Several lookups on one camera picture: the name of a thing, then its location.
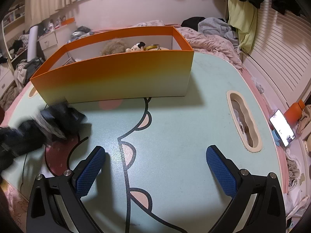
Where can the black and white mouse figure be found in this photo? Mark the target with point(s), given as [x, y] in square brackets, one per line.
[137, 47]

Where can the white paper roll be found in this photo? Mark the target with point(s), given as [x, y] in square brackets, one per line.
[32, 42]

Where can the blue phone stand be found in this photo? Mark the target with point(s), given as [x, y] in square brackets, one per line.
[276, 139]

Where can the beige cloth bundle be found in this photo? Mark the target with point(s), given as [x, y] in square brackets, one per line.
[305, 121]

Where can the white nightstand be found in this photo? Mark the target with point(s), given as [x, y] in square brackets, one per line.
[48, 42]

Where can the yellow-green hanging garment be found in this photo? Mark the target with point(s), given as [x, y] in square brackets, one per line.
[243, 21]

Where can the white smartphone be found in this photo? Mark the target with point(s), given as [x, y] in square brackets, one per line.
[281, 131]

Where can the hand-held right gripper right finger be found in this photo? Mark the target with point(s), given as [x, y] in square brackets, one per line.
[221, 172]

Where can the orange water bottle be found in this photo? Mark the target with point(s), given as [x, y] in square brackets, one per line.
[294, 110]

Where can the small orange storage box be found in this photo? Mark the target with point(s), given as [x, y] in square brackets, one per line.
[68, 20]

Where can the black cloth heap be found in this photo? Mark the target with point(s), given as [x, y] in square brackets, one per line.
[192, 21]

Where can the white shelf unit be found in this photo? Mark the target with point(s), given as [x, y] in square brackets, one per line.
[13, 17]

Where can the grey hoodie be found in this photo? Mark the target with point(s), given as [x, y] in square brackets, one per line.
[213, 28]

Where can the orange gradient cardboard box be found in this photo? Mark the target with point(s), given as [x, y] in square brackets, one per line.
[116, 77]

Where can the brown plush toy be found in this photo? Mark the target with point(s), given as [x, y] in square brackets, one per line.
[113, 47]

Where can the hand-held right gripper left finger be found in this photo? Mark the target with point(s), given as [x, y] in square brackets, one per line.
[91, 172]

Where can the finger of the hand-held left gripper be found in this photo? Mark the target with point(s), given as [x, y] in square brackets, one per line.
[80, 129]
[70, 115]

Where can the pink fluffy blanket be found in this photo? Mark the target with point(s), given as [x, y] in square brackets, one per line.
[206, 43]

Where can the pile of mixed clothes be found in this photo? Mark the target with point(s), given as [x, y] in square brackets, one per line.
[81, 31]

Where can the cluster of cosmetic bottles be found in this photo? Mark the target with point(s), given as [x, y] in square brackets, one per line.
[52, 25]

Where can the pink bed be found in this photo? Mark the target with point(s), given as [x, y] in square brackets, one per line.
[272, 102]

